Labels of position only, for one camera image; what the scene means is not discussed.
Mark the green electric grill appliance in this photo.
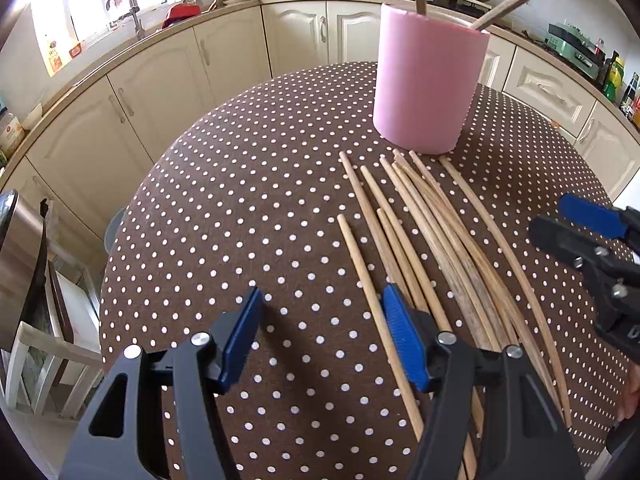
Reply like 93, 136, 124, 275
544, 24, 605, 81

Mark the red cloth by sink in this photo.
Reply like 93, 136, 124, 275
162, 2, 201, 29

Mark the brown polka dot tablecloth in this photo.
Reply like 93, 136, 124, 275
101, 63, 627, 479

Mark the kitchen faucet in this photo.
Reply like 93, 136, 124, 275
105, 0, 145, 40

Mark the right hand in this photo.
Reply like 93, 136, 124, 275
616, 368, 639, 422

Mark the glass jar on counter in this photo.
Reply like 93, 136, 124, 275
0, 107, 25, 159

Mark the green bottle on counter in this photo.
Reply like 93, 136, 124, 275
602, 51, 625, 103

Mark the white wooden stool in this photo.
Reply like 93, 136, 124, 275
2, 262, 103, 419

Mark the pink cylindrical utensil cup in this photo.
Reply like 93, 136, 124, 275
373, 4, 490, 155

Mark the grey plastic bin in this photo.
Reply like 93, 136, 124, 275
103, 207, 127, 254

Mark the white bowl on counter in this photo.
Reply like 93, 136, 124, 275
22, 103, 43, 131

